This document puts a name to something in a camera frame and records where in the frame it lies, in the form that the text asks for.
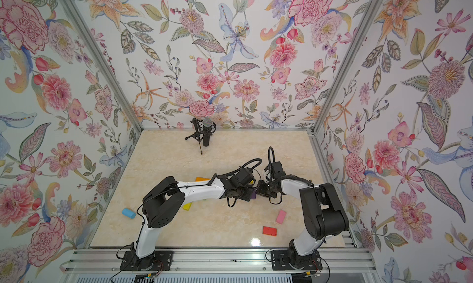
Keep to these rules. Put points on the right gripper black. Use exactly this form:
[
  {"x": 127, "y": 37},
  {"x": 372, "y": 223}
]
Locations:
[{"x": 260, "y": 189}]

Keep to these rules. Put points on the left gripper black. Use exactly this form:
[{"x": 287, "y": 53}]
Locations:
[{"x": 247, "y": 196}]

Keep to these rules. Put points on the pink block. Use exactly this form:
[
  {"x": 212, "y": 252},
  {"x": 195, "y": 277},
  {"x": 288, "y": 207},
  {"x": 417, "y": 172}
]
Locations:
[{"x": 281, "y": 217}]

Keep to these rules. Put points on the orange long block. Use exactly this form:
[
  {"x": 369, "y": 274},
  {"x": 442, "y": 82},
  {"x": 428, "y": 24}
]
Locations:
[{"x": 201, "y": 179}]

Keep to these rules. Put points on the red block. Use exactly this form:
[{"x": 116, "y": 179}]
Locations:
[{"x": 269, "y": 231}]

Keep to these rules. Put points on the long yellow block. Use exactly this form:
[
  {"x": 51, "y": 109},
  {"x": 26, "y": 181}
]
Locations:
[{"x": 187, "y": 206}]

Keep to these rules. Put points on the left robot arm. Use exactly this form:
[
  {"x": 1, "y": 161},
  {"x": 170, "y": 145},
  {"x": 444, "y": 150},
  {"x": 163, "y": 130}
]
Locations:
[{"x": 161, "y": 204}]

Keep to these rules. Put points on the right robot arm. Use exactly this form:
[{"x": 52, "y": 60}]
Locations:
[{"x": 323, "y": 213}]

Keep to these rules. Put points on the black microphone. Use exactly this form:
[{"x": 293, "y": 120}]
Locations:
[{"x": 208, "y": 128}]

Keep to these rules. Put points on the light blue block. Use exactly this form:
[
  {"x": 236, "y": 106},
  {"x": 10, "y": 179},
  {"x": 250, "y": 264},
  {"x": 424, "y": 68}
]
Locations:
[{"x": 131, "y": 214}]

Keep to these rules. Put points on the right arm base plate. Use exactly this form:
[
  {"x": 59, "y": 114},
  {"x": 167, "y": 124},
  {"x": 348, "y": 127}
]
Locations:
[{"x": 286, "y": 260}]

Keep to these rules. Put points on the aluminium front rail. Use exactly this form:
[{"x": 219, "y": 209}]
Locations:
[{"x": 216, "y": 260}]

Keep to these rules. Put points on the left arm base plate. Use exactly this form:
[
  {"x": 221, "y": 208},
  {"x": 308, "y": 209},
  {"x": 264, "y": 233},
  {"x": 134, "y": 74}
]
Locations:
[{"x": 157, "y": 261}]

